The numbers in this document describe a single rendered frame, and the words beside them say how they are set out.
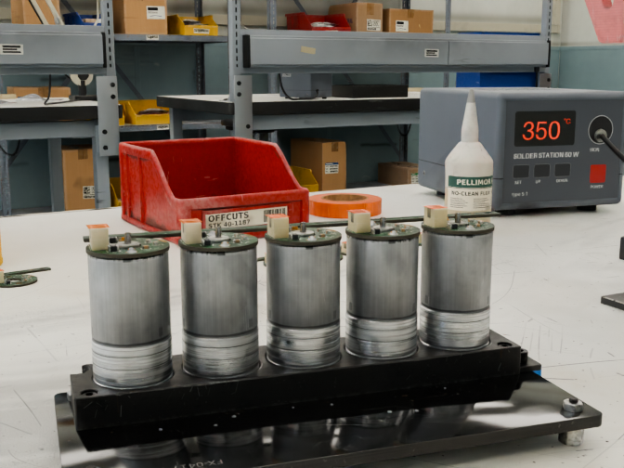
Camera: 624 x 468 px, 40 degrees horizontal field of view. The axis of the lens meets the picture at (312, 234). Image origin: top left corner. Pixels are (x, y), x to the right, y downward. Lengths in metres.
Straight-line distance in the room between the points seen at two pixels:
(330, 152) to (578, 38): 2.30
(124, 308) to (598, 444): 0.15
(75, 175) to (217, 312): 4.11
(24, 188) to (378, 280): 4.50
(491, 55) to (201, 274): 3.09
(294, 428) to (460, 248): 0.08
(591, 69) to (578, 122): 5.66
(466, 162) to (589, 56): 5.79
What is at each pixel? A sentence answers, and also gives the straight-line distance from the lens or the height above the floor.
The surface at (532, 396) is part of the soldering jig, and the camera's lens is 0.29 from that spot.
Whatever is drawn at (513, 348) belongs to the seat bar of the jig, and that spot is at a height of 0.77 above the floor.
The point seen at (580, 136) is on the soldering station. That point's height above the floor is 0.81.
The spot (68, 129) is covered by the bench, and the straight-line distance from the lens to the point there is 2.66.
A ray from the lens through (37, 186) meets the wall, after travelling 4.77.
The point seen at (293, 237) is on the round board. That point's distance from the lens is 0.27.
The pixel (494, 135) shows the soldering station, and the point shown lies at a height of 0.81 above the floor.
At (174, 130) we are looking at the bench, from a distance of 3.39.
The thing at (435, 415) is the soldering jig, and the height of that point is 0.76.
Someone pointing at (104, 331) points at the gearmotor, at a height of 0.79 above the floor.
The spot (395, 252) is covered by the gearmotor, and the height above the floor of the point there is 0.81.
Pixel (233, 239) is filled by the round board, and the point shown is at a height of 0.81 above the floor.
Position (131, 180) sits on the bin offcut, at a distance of 0.64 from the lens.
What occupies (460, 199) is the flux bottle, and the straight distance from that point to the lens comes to 0.61.
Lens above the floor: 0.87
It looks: 11 degrees down
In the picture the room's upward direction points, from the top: straight up
